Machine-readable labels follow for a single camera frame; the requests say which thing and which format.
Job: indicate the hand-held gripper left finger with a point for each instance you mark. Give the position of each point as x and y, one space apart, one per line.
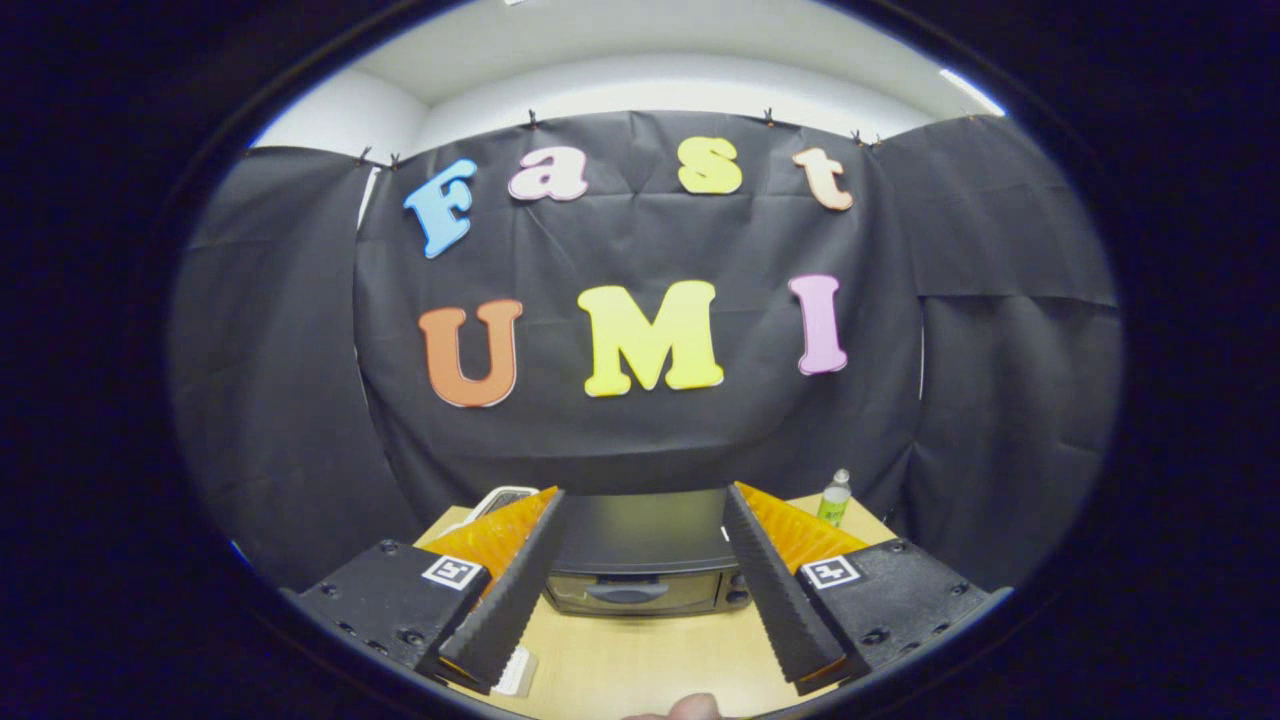
515 590

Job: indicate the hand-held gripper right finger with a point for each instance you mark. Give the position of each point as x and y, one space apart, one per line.
775 590

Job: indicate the black toaster oven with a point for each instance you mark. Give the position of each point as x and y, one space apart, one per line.
640 535

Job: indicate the white food tray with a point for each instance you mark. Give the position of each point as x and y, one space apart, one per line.
518 672

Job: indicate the white bread toaster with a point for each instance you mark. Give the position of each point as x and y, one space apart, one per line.
492 500

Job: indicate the green label drink bottle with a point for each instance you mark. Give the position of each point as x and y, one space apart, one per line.
833 505

